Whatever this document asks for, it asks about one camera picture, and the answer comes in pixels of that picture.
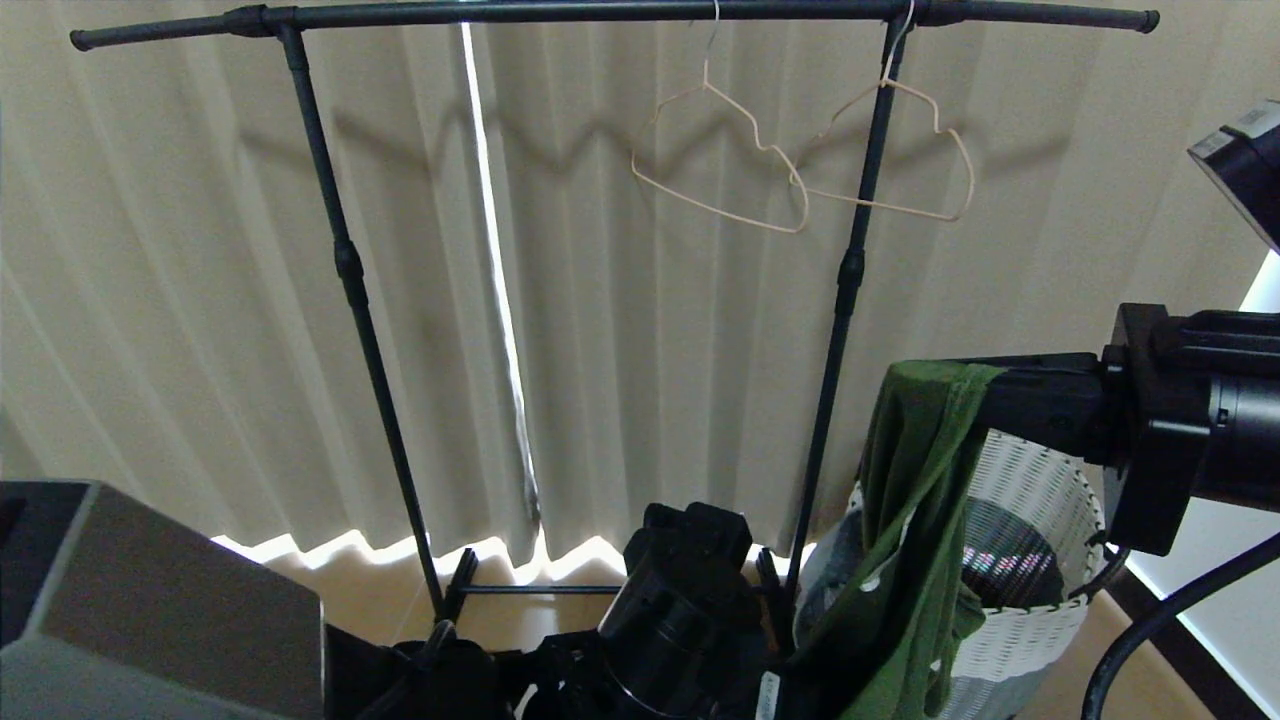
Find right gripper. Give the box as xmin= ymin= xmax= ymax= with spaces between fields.
xmin=1103 ymin=303 xmax=1280 ymax=557

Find green long-sleeved shirt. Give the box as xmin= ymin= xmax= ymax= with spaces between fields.
xmin=790 ymin=360 xmax=1006 ymax=720

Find pale grey shorts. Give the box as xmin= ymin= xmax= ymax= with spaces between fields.
xmin=795 ymin=535 xmax=871 ymax=651

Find pink clothes hanger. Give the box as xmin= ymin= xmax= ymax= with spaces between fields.
xmin=800 ymin=0 xmax=976 ymax=223
xmin=630 ymin=0 xmax=809 ymax=235

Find white laundry basket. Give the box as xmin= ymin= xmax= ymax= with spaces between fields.
xmin=800 ymin=430 xmax=1133 ymax=720

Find black clothes rack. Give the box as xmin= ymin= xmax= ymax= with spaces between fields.
xmin=70 ymin=0 xmax=1161 ymax=661

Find beige curtain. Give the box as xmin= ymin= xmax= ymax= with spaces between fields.
xmin=0 ymin=0 xmax=1280 ymax=586

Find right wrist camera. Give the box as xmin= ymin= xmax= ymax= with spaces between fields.
xmin=1165 ymin=98 xmax=1280 ymax=349

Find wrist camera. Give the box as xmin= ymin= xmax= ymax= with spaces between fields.
xmin=1165 ymin=98 xmax=1280 ymax=349
xmin=625 ymin=502 xmax=753 ymax=601

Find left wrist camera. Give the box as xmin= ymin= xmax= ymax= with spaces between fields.
xmin=625 ymin=502 xmax=753 ymax=601

